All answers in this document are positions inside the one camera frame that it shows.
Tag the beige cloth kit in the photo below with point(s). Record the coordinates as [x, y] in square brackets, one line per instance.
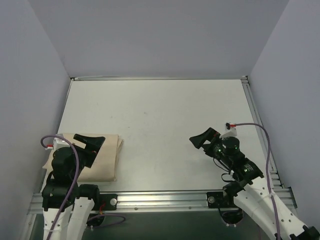
[104, 166]

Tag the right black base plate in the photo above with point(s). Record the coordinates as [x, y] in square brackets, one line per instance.
[219, 200]

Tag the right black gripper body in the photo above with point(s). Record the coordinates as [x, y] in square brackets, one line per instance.
[208, 144]

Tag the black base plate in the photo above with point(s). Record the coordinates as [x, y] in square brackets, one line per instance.
[219, 200]
[105, 202]

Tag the front aluminium rail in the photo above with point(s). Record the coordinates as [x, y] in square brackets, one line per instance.
[163, 201]

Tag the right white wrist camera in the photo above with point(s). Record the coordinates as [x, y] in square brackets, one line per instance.
[230, 130]

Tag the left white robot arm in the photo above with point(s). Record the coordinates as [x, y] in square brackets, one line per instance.
[66, 206]

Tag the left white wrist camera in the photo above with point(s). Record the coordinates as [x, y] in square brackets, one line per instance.
[59, 142]

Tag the back aluminium rail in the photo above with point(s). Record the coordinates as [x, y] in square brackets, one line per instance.
[147, 78]

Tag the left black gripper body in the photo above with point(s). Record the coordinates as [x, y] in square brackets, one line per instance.
[81, 150]

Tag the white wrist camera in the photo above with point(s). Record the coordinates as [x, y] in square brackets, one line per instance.
[59, 142]
[230, 130]

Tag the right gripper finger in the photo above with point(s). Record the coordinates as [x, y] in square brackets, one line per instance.
[199, 140]
[211, 134]

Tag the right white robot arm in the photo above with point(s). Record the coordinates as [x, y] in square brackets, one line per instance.
[250, 189]

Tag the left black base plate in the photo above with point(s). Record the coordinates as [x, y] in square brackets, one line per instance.
[105, 202]

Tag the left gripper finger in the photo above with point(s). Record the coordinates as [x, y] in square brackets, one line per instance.
[94, 144]
[80, 140]

